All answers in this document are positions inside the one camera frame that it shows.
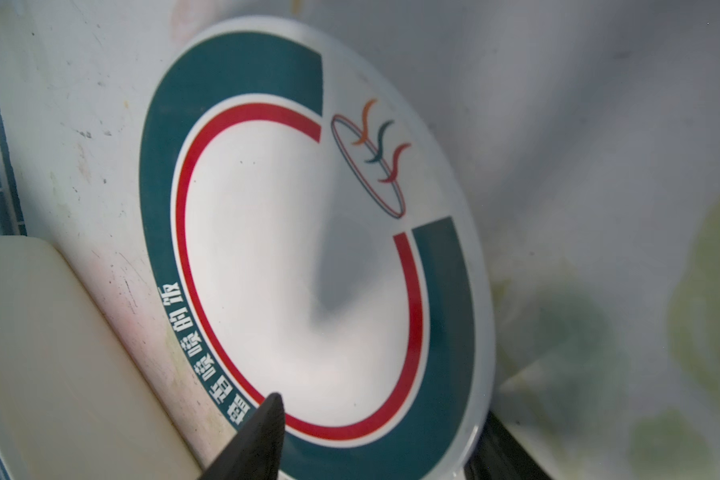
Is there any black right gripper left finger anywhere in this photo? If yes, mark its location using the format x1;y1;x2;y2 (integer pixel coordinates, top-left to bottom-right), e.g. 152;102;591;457
199;393;286;480

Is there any white plastic bin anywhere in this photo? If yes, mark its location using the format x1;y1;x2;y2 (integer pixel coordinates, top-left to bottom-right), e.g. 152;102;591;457
0;236;201;479

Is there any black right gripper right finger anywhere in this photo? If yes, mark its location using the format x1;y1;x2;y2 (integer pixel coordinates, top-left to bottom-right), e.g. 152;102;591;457
464;411;550;480

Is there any green rim plate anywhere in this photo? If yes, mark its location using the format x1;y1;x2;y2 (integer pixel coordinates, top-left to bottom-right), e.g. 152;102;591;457
139;16;496;479

